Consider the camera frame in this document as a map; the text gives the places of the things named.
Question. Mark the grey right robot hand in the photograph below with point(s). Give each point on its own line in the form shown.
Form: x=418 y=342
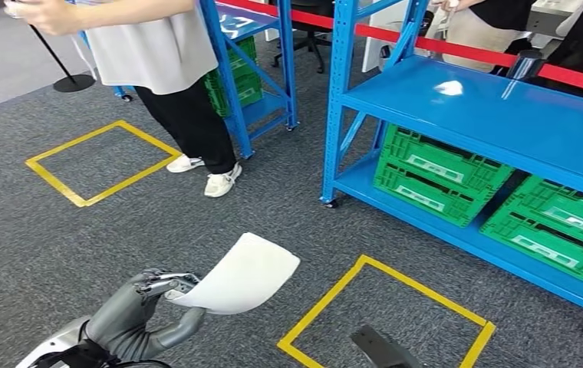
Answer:
x=378 y=350

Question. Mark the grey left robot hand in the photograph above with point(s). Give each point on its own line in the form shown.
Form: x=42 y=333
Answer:
x=118 y=325

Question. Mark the white curved plastic part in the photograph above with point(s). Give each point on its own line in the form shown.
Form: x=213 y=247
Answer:
x=243 y=277

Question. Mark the blue metal shelf rack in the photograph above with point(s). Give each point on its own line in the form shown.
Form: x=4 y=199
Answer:
x=230 y=91
x=474 y=112

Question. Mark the yellow floor tape square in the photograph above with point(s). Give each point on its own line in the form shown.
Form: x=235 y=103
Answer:
x=426 y=293
x=149 y=138

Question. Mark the black stanchion stand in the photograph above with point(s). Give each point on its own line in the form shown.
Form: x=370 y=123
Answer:
x=74 y=84

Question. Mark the red barrier belt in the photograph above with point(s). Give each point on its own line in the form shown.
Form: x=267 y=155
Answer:
x=449 y=48

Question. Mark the white desk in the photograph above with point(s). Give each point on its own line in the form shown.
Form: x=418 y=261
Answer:
x=373 y=35
x=545 y=18

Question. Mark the black barrier post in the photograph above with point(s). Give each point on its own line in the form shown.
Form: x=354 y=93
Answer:
x=525 y=63

